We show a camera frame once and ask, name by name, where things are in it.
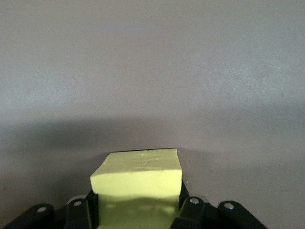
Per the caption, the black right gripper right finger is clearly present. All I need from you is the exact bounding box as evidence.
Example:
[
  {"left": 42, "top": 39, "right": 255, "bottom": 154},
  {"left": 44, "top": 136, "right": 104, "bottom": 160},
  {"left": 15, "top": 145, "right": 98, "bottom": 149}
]
[{"left": 169, "top": 180, "right": 265, "bottom": 229}]

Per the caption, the yellow foam cube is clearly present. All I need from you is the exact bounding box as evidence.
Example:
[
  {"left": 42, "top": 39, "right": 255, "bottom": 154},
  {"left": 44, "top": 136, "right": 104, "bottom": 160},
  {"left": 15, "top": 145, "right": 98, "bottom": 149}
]
[{"left": 90, "top": 148, "right": 184, "bottom": 229}]

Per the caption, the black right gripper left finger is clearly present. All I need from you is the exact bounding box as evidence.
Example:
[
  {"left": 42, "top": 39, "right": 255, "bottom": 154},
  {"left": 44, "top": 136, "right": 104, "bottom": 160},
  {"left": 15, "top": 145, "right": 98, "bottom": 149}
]
[{"left": 0, "top": 188, "right": 100, "bottom": 229}]

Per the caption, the paper table cover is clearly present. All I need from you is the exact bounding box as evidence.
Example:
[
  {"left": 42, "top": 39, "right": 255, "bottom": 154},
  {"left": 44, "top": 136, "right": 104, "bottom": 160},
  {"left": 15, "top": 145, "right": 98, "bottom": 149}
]
[{"left": 0, "top": 0, "right": 305, "bottom": 229}]

